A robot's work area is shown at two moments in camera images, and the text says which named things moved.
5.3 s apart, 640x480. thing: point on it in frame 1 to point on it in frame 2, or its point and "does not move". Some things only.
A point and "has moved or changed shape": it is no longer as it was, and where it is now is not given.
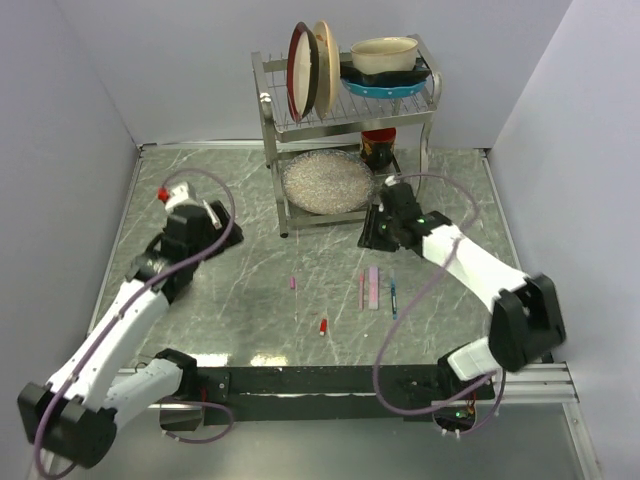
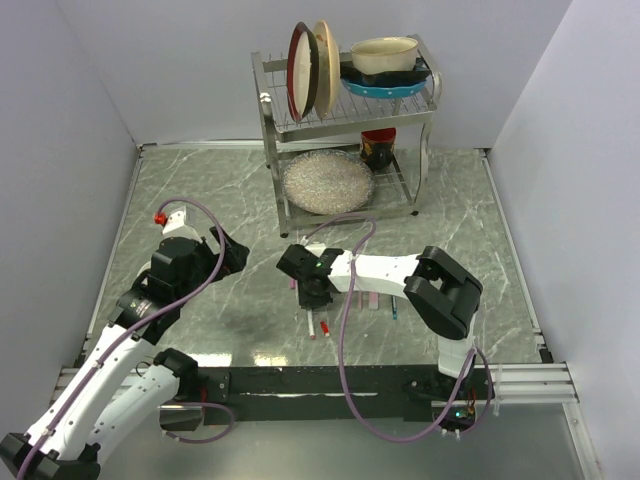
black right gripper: [369, 236] to [307, 302]
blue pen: [393, 300] does not move
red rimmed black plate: [302, 71] does not move
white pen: [212, 215] has moved or changed shape
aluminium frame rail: [540, 383] does not move
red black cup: [377, 147] does not move
